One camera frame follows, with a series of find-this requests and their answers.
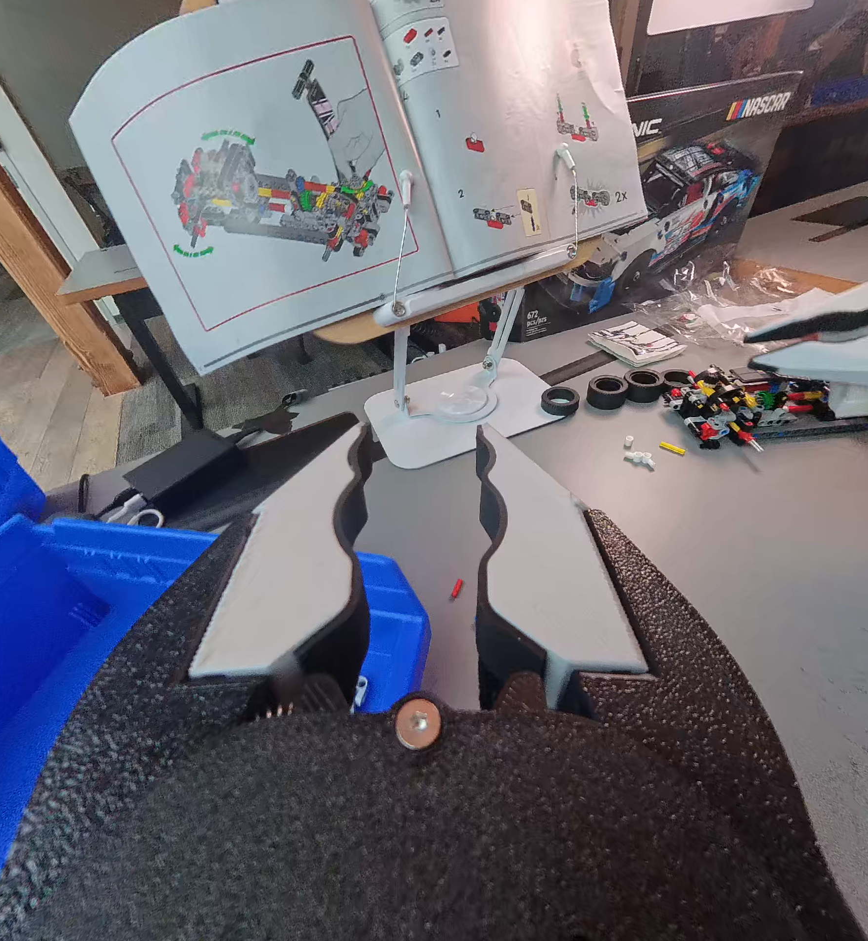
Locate black power adapter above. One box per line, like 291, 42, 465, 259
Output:
124, 428, 247, 508

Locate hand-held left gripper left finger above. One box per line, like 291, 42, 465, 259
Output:
189, 422, 373, 713

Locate toy car chassis model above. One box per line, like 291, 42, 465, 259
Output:
663, 365, 868, 451

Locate grey desk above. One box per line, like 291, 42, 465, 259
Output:
44, 290, 868, 941

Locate clear plastic bag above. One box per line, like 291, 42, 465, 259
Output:
662, 261, 857, 332

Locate sticker sheet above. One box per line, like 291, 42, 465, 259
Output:
588, 321, 688, 369

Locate white cable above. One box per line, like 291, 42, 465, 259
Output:
98, 493, 166, 532

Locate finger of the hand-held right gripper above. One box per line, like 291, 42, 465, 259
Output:
748, 334, 868, 419
746, 275, 868, 345

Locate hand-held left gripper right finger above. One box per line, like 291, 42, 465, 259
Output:
475, 424, 650, 713

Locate instruction booklet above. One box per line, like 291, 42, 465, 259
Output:
68, 0, 648, 376

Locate blue plastic bin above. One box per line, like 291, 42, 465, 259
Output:
0, 515, 432, 894
0, 415, 47, 548

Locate wooden post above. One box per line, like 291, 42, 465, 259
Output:
0, 110, 142, 398

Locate office table black legs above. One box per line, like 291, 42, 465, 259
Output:
57, 245, 207, 431

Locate black set box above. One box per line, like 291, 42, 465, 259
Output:
518, 70, 806, 343

